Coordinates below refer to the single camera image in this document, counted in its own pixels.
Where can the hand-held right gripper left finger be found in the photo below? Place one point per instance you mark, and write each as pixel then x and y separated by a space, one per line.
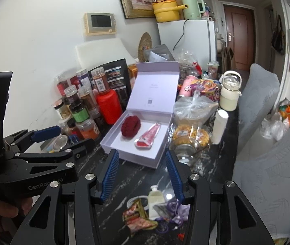
pixel 110 176

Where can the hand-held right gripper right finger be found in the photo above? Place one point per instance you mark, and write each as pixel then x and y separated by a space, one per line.
pixel 175 176

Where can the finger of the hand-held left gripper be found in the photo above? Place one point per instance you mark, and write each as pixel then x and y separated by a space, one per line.
pixel 81 148
pixel 46 134

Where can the small lotion bottle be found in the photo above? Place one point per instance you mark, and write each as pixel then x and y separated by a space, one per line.
pixel 155 197

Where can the silver snack packet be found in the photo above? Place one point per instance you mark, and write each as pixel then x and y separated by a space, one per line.
pixel 160 210

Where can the pink squeeze pouch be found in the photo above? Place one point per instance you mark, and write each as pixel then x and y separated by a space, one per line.
pixel 147 136

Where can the brown candy packet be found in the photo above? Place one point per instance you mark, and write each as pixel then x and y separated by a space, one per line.
pixel 134 218

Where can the dark red knitted scrunchie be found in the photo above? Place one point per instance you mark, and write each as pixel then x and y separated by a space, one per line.
pixel 131 128

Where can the lavender gift box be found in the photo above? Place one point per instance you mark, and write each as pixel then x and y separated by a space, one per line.
pixel 145 91

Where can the orange chili powder jar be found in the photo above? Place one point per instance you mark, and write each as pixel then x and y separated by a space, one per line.
pixel 89 130

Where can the glass mug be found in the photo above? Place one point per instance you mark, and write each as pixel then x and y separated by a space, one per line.
pixel 188 153

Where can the seed jar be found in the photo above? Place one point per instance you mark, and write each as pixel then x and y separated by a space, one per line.
pixel 62 108

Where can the green label black-lid jar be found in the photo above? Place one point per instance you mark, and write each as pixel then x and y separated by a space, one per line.
pixel 80 112

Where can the packed waffles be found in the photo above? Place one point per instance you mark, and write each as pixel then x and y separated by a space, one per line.
pixel 189 134

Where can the dark spice jar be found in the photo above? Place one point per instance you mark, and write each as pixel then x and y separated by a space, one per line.
pixel 73 94

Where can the brown spice jar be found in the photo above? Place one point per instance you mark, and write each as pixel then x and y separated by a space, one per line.
pixel 87 97

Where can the red plastic bottle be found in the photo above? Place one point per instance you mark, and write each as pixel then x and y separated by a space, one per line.
pixel 109 104

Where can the red spice jar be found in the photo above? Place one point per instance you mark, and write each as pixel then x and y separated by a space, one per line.
pixel 62 83

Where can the white cylinder tumbler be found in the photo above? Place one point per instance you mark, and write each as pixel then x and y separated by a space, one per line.
pixel 219 126

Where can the blue label spice jar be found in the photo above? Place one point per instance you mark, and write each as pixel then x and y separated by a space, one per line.
pixel 83 77

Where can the white-labelled orange spice jar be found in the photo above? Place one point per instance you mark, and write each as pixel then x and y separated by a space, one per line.
pixel 100 81

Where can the bowl in plastic bag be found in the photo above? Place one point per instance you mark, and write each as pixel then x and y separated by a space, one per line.
pixel 193 107

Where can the black standing pouch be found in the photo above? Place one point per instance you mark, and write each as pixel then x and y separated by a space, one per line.
pixel 119 76

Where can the pink panda cup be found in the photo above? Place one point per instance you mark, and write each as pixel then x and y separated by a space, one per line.
pixel 187 85

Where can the purple instant noodle bowl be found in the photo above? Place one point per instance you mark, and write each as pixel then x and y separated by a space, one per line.
pixel 206 88

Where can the white foam board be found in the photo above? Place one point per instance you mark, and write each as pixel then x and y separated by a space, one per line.
pixel 101 53

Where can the large grey chair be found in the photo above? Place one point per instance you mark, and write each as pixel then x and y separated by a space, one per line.
pixel 275 183

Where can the cream water bottle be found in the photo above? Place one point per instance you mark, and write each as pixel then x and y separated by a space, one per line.
pixel 230 91

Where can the white plastic bags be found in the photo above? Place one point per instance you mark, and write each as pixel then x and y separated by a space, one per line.
pixel 272 129

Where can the milk tea cup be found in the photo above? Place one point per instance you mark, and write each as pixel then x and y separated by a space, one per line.
pixel 212 69

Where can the small grey chair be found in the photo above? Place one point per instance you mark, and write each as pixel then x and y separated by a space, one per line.
pixel 257 94

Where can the crumpled clear bag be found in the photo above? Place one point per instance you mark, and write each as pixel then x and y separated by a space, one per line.
pixel 185 57

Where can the woven straw fan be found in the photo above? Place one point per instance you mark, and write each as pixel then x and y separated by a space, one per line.
pixel 145 43

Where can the grey mailer pouch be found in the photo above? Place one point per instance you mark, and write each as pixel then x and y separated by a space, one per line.
pixel 160 53

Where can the orange plastic bag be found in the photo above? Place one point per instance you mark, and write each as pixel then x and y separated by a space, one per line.
pixel 286 109

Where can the flat cardboard sheets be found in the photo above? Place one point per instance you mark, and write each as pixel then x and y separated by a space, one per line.
pixel 227 57

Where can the white fridge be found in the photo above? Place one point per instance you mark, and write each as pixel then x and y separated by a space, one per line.
pixel 185 35

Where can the brown door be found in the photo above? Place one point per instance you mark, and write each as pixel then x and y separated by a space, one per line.
pixel 239 30

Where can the yellow cooking pot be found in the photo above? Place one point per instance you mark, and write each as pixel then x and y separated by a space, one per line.
pixel 165 10

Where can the green electric kettle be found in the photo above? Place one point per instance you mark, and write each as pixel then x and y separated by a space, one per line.
pixel 192 7

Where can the black hanging bag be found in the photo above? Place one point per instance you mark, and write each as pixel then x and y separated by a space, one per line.
pixel 278 35

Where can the wall intercom panel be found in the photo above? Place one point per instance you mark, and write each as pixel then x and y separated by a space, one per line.
pixel 100 23

